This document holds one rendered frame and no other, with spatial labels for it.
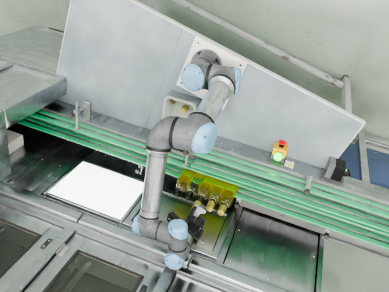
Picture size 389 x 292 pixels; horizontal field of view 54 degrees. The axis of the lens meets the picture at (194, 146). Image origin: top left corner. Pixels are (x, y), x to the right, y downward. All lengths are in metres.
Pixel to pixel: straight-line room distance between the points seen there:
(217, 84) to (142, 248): 0.80
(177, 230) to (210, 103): 0.49
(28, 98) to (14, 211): 0.57
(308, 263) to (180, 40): 1.24
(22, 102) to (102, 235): 0.78
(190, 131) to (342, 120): 0.86
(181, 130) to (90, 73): 1.02
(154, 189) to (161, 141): 0.19
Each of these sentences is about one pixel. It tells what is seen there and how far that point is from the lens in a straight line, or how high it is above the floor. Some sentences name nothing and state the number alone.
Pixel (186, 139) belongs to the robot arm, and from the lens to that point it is 1.34.
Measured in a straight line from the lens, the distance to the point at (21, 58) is 2.60.
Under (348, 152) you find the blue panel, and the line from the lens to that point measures 2.35.
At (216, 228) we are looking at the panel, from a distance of 1.91.
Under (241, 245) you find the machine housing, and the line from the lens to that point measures 1.91.
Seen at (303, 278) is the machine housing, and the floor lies 1.21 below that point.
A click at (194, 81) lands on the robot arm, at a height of 1.01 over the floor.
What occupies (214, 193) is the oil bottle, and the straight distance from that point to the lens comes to 1.86.
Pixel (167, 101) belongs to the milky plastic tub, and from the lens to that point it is 1.99.
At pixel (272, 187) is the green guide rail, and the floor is 0.92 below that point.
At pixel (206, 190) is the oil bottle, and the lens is 1.86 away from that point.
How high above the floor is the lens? 2.53
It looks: 56 degrees down
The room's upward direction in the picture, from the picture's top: 145 degrees counter-clockwise
